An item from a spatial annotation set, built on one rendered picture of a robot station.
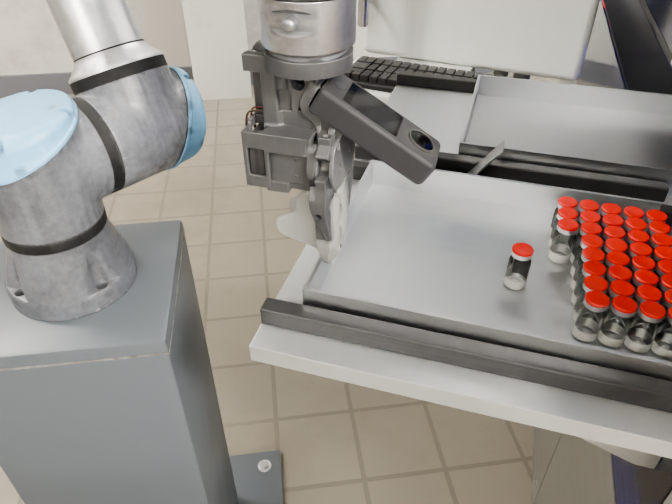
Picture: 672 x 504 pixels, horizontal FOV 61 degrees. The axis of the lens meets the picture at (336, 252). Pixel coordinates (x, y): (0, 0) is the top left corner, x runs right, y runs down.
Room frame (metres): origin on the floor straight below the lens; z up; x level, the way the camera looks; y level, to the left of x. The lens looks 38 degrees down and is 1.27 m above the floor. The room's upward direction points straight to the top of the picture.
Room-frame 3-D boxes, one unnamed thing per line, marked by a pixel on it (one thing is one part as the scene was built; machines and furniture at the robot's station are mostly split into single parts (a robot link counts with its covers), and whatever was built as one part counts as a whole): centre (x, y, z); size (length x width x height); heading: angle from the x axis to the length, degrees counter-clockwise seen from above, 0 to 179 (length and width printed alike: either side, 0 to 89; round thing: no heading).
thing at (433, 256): (0.47, -0.17, 0.90); 0.34 x 0.26 x 0.04; 73
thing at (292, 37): (0.45, 0.02, 1.14); 0.08 x 0.08 x 0.05
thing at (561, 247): (0.49, -0.24, 0.90); 0.02 x 0.02 x 0.05
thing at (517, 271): (0.44, -0.18, 0.90); 0.02 x 0.02 x 0.04
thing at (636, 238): (0.43, -0.30, 0.90); 0.18 x 0.02 x 0.05; 163
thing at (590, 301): (0.45, -0.25, 0.90); 0.18 x 0.02 x 0.05; 163
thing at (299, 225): (0.44, 0.03, 0.95); 0.06 x 0.03 x 0.09; 73
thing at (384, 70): (1.17, -0.21, 0.82); 0.40 x 0.14 x 0.02; 67
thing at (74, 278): (0.56, 0.33, 0.84); 0.15 x 0.15 x 0.10
